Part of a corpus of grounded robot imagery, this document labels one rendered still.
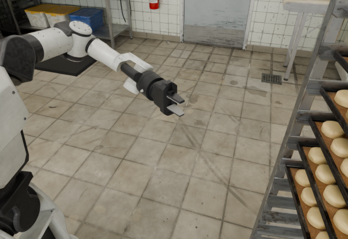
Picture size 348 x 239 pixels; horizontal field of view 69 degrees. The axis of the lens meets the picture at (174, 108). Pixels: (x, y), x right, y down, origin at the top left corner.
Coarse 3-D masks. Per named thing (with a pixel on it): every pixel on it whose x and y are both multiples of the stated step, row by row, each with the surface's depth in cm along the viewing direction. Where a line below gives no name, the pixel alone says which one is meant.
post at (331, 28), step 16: (336, 0) 51; (320, 32) 57; (336, 32) 54; (320, 64) 59; (304, 80) 63; (304, 96) 64; (288, 128) 72; (272, 176) 84; (272, 192) 87; (256, 224) 100
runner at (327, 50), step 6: (324, 48) 56; (330, 48) 56; (336, 48) 56; (342, 48) 56; (318, 54) 57; (324, 54) 57; (330, 54) 57; (342, 54) 56; (324, 60) 55; (330, 60) 55; (336, 60) 55
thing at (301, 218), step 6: (288, 168) 77; (300, 168) 77; (288, 174) 73; (288, 180) 73; (294, 186) 71; (294, 192) 68; (294, 198) 67; (300, 204) 67; (300, 210) 65; (300, 216) 63; (300, 222) 62; (306, 228) 62; (306, 234) 59
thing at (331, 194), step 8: (304, 152) 69; (312, 152) 67; (320, 152) 67; (312, 160) 66; (320, 160) 65; (312, 168) 65; (320, 168) 62; (328, 168) 62; (320, 176) 61; (328, 176) 60; (320, 184) 61; (328, 184) 61; (336, 184) 61; (320, 192) 59; (328, 192) 57; (336, 192) 57; (328, 200) 57; (336, 200) 55; (328, 208) 56; (336, 208) 56; (344, 208) 56; (336, 216) 52; (344, 216) 52; (336, 224) 52; (344, 224) 51; (336, 232) 52; (344, 232) 51
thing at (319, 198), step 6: (300, 150) 69; (300, 156) 68; (306, 162) 67; (306, 168) 64; (312, 174) 63; (312, 180) 60; (312, 186) 60; (318, 192) 59; (318, 198) 56; (318, 204) 56; (324, 204) 57; (324, 210) 55; (324, 216) 53; (324, 222) 53; (330, 222) 53; (330, 228) 52; (330, 234) 50
